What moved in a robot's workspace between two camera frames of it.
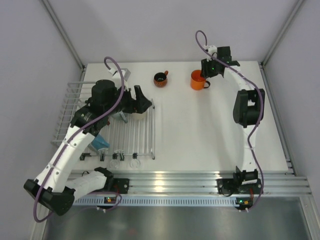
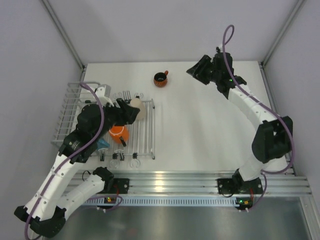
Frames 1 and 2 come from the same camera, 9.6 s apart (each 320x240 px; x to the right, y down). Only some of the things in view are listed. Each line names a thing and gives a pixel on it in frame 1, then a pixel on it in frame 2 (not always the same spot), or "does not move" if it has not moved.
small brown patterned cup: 160,79 does not move
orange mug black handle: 198,82 → 119,134
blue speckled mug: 99,143 does not move
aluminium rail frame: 274,182 does not move
